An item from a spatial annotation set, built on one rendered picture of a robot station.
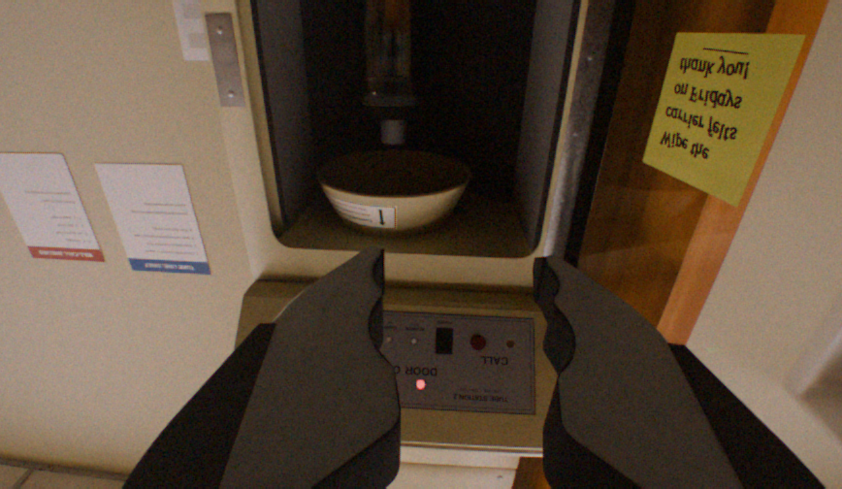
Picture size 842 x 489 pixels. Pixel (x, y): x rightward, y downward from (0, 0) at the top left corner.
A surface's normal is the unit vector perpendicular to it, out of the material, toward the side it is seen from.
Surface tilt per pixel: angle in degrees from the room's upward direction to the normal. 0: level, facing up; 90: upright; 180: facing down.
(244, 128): 90
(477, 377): 135
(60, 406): 90
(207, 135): 90
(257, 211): 90
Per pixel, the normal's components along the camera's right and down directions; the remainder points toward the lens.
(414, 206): 0.25, 0.77
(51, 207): -0.06, 0.47
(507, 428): -0.03, -0.29
